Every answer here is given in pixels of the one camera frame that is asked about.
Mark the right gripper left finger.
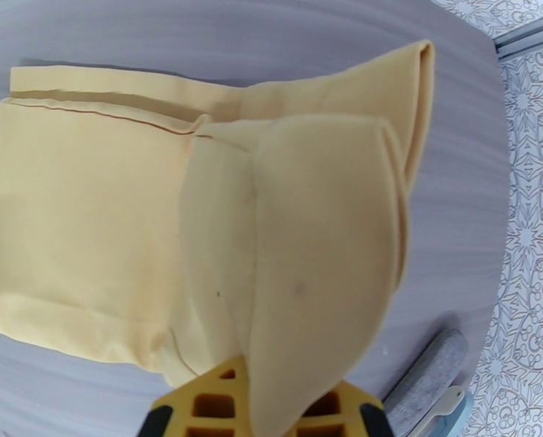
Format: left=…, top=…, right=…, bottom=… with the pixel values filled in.
left=136, top=355, right=255, bottom=437

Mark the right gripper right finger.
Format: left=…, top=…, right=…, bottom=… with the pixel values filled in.
left=298, top=379, right=396, bottom=437

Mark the yellow cloth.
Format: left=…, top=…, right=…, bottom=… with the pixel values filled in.
left=0, top=39, right=436, bottom=437

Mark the grey stone block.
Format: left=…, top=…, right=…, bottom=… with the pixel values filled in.
left=382, top=328, right=471, bottom=437

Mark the aluminium frame post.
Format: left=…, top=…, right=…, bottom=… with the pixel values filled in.
left=493, top=13, right=543, bottom=60

